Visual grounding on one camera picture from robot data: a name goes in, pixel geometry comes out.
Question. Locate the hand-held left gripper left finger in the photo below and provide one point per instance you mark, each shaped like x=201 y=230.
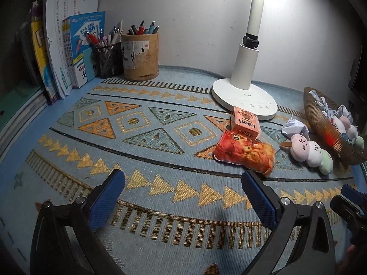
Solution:
x=106 y=200

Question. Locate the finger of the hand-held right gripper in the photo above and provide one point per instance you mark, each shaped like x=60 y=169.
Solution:
x=354 y=194
x=348 y=214

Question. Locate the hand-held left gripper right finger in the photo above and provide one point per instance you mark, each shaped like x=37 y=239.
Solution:
x=259 y=200

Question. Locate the pink white green dango plush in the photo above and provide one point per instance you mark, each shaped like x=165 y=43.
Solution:
x=309 y=154
x=351 y=133

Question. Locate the amber ribbed glass plate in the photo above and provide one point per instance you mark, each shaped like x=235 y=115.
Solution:
x=324 y=131

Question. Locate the lined paper ball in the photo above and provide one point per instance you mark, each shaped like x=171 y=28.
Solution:
x=295 y=126
x=319 y=101
x=344 y=112

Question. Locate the orange red snack bag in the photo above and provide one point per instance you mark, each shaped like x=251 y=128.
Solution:
x=243 y=151

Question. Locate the blue patterned table mat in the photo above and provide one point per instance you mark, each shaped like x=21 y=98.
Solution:
x=160 y=154

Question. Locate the orange snack box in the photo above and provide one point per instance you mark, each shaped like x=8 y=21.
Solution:
x=245 y=120

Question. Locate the stack of green flat books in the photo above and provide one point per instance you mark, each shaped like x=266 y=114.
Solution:
x=20 y=106

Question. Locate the white desk lamp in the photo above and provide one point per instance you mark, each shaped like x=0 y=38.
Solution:
x=243 y=63

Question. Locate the black mesh pen holder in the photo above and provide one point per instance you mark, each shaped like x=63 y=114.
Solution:
x=109 y=61

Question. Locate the bamboo pen holder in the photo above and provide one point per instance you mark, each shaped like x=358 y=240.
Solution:
x=140 y=60

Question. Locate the blue cover workbooks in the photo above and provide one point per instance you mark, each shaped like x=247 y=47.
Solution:
x=83 y=48

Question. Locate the yellow purple book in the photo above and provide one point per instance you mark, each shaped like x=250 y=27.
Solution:
x=40 y=51

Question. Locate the bunch of pink white pens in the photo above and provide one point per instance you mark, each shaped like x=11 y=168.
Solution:
x=110 y=35

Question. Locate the dark upright books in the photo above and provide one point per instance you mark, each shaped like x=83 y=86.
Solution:
x=27 y=51

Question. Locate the white paper booklets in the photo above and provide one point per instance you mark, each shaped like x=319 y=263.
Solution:
x=57 y=34

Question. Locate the bunch of dark pens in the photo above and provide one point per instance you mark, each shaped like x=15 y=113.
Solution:
x=142 y=28

